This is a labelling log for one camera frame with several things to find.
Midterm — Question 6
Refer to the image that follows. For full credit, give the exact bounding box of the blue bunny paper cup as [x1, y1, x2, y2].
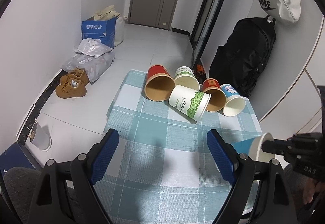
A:
[232, 133, 275, 163]

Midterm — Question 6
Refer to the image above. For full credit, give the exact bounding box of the blue white paper cup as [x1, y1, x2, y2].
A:
[221, 84, 246, 117]

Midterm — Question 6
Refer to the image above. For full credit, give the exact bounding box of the small red kraft cup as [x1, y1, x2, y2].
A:
[202, 78, 226, 112]

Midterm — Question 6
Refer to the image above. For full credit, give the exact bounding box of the white green paper cup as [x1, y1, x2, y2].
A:
[169, 85, 211, 122]
[174, 66, 200, 91]

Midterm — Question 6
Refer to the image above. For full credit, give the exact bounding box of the white green paper cup rear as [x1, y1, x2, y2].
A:
[174, 66, 200, 91]

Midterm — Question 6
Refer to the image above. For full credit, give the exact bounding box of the large red kraft cup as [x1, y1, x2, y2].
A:
[144, 65, 175, 101]

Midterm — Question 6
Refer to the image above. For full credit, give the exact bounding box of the person's right hand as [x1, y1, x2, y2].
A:
[303, 178, 325, 205]

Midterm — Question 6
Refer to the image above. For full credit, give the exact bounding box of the teal plaid tablecloth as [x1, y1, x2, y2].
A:
[95, 70, 262, 223]

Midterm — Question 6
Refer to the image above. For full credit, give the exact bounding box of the white trash bin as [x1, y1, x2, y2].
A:
[28, 121, 52, 151]

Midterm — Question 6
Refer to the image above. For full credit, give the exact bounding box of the brown shoe near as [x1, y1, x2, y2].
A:
[56, 80, 87, 99]

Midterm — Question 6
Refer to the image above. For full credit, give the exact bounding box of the brown shoe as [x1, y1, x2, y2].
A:
[60, 68, 89, 85]
[56, 80, 87, 99]

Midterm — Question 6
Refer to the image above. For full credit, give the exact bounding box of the brown shoe far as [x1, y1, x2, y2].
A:
[60, 68, 89, 85]

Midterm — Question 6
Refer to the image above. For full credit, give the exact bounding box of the grey chair seat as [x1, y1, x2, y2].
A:
[4, 167, 41, 219]

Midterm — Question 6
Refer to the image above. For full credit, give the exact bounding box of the orange black object on floor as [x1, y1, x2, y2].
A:
[193, 63, 207, 84]

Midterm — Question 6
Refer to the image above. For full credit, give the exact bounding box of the black backpack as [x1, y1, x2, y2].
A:
[208, 16, 276, 97]

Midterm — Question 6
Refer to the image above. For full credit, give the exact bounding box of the grey plastic mailer bag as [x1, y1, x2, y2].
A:
[61, 50, 115, 83]

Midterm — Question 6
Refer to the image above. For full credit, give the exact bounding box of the white plastic mailer bag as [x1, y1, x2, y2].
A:
[74, 38, 113, 59]

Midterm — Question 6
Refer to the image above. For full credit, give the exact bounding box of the white sack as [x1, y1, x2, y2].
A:
[115, 16, 128, 47]

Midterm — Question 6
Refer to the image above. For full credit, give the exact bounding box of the blue cardboard box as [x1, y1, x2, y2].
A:
[81, 17, 116, 48]

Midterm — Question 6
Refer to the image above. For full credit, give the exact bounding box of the beige tote bag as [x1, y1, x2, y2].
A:
[94, 5, 121, 21]

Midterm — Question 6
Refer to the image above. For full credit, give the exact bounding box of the black floor stand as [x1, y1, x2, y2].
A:
[190, 0, 224, 66]

